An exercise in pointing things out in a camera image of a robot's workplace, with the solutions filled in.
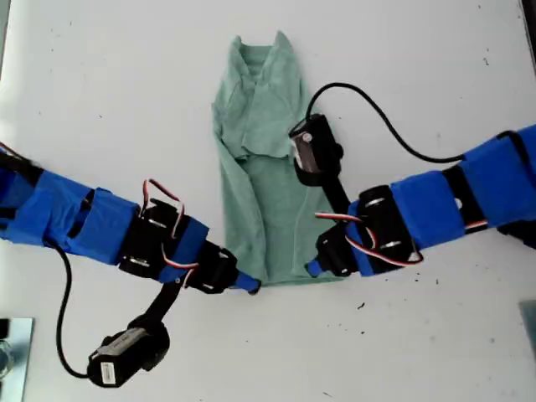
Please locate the black camera box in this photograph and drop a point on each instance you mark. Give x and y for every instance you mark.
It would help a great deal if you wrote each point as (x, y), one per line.
(125, 356)
(318, 142)

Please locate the large shiny steel plate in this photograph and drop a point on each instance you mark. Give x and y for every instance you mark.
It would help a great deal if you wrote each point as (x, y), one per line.
(19, 360)

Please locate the green t-shirt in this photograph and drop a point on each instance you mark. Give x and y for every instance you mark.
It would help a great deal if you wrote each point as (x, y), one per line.
(280, 209)

